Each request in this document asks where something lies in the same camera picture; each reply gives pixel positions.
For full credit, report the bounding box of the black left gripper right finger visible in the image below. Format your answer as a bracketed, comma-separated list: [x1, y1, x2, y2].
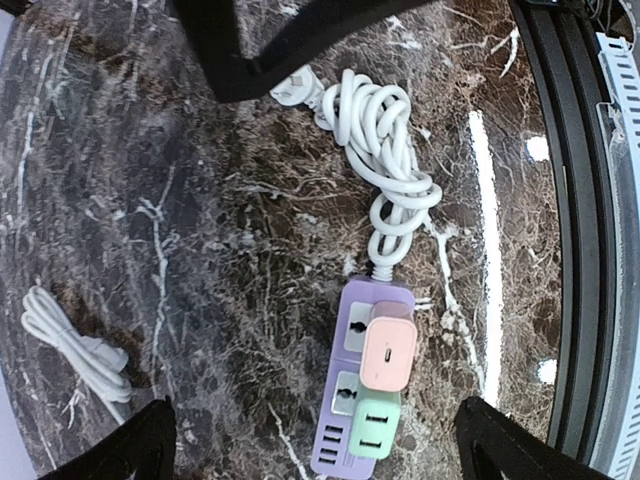
[455, 396, 608, 480]

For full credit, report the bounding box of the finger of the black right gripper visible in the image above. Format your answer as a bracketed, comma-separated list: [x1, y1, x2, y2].
[174, 0, 425, 103]

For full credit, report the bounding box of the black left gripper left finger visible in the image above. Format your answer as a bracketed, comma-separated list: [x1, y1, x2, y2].
[43, 398, 177, 479]

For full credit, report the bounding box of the green charger plug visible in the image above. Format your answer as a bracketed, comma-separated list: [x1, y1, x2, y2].
[348, 386, 401, 460]

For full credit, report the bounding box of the pink charger plug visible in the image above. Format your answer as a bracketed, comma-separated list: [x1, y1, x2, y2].
[359, 301, 418, 392]

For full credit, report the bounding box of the purple power strip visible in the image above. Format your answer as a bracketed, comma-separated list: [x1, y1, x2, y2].
[311, 276, 415, 479]

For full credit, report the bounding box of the white power strip cable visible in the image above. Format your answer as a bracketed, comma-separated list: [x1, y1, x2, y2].
[20, 285, 135, 424]

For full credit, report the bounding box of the white slotted cable duct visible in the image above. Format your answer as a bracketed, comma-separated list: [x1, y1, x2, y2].
[590, 33, 639, 479]

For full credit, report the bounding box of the white coiled cable with plug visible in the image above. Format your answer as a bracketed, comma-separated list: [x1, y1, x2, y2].
[269, 64, 444, 281]

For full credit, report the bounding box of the black front rail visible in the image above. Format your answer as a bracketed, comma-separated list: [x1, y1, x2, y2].
[510, 1, 617, 464]

